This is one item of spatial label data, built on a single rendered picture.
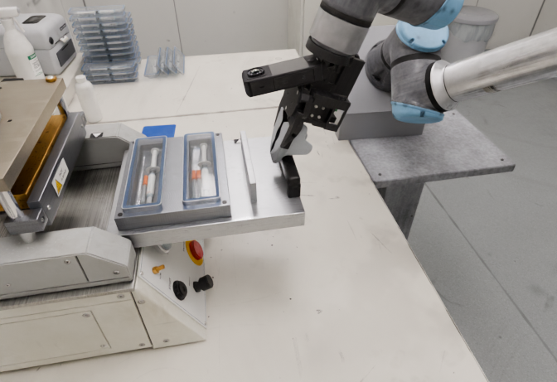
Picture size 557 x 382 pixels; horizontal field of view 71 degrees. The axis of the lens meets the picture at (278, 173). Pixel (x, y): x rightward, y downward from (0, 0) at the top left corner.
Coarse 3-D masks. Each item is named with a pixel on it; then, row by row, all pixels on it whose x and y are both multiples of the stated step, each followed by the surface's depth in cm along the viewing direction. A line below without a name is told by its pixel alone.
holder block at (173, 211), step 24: (168, 144) 69; (216, 144) 69; (168, 168) 64; (120, 192) 59; (168, 192) 59; (120, 216) 55; (144, 216) 56; (168, 216) 56; (192, 216) 57; (216, 216) 58
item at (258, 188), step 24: (240, 144) 74; (264, 144) 74; (120, 168) 68; (240, 168) 68; (264, 168) 68; (240, 192) 63; (264, 192) 63; (240, 216) 59; (264, 216) 59; (288, 216) 59; (144, 240) 57; (168, 240) 58
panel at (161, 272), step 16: (144, 256) 59; (160, 256) 64; (176, 256) 69; (192, 256) 74; (144, 272) 58; (160, 272) 62; (176, 272) 66; (192, 272) 72; (160, 288) 60; (192, 288) 69; (176, 304) 62; (192, 304) 67
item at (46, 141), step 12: (60, 120) 63; (48, 132) 61; (60, 132) 62; (36, 144) 58; (48, 144) 58; (36, 156) 56; (48, 156) 57; (24, 168) 53; (36, 168) 53; (24, 180) 52; (36, 180) 53; (12, 192) 50; (24, 192) 50; (0, 204) 50; (24, 204) 50; (0, 216) 51
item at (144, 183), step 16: (144, 144) 68; (160, 144) 68; (144, 160) 64; (160, 160) 64; (128, 176) 61; (144, 176) 61; (160, 176) 61; (128, 192) 58; (144, 192) 58; (160, 192) 58
